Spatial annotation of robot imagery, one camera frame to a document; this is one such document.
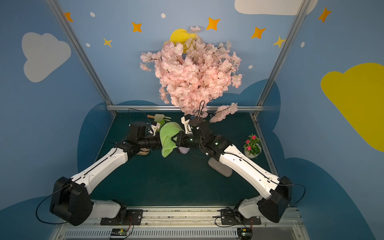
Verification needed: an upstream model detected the tan eyeglass case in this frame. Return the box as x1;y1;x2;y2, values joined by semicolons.
137;149;151;156

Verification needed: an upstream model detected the green grey microfiber cloth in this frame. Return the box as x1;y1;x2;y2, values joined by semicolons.
160;122;183;158

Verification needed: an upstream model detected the purple eyeglass case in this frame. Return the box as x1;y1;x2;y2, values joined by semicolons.
178;147;190;155

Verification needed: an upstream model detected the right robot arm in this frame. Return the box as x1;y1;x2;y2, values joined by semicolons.
171;118;293;223

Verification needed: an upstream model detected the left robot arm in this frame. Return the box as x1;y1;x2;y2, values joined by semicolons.
50;122;161;226

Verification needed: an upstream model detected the grey eyeglass case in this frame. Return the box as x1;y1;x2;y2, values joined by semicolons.
208;158;233;178

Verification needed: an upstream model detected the green black work glove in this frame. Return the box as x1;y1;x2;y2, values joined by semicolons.
155;114;169;126

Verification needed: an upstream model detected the small pink flower pot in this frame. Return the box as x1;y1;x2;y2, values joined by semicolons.
244;135;262;159

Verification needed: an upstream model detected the pink cherry blossom tree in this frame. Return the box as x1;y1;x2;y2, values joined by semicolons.
140;26;243;123

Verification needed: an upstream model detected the left controller board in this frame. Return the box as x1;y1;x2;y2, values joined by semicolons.
110;228;129;239

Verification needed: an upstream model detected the controller board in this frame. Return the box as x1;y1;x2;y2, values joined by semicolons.
110;228;129;239
237;228;253;240

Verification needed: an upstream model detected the right controller board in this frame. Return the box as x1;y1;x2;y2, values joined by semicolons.
237;228;253;240

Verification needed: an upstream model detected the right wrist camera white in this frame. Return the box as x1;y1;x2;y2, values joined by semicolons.
181;114;192;134

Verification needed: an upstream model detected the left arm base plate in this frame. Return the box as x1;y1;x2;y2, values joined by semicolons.
100;209;144;226

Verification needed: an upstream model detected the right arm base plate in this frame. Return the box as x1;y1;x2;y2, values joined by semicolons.
219;208;262;226

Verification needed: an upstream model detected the right aluminium frame post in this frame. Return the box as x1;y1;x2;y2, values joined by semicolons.
252;0;318;120

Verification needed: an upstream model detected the aluminium frame post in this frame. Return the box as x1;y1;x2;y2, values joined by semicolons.
46;0;113;106
252;0;318;120

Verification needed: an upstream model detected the left aluminium frame post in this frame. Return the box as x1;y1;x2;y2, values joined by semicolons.
46;0;113;106

